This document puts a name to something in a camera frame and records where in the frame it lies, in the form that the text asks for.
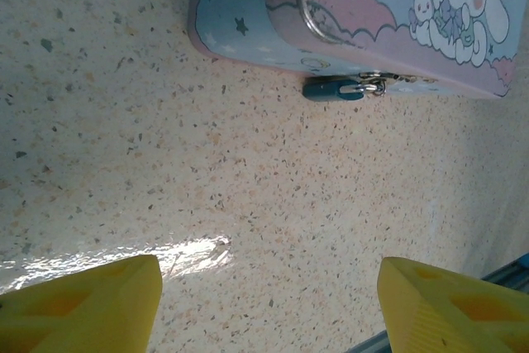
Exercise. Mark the small blue padlock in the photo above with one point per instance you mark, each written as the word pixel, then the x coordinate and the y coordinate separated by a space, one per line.
pixel 322 90

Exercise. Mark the pastel cartoon tin box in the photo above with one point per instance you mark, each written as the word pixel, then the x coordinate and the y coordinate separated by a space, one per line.
pixel 351 39

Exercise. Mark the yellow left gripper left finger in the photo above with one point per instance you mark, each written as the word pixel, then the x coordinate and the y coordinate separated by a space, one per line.
pixel 82 311

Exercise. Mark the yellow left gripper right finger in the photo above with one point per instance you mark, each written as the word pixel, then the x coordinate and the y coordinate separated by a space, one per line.
pixel 446 311

